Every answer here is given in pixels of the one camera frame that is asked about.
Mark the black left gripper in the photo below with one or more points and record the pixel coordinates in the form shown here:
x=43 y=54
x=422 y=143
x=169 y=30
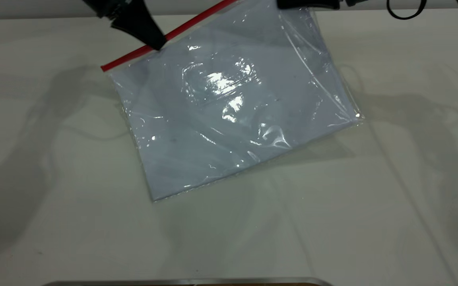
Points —
x=109 y=6

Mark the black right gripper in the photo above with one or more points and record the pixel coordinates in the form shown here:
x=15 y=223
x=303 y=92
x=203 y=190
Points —
x=356 y=2

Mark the clear plastic bag red zipper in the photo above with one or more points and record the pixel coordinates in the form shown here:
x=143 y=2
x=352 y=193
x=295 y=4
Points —
x=233 y=99

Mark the grey metal bar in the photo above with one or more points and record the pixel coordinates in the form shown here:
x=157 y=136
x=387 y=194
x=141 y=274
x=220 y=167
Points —
x=189 y=282

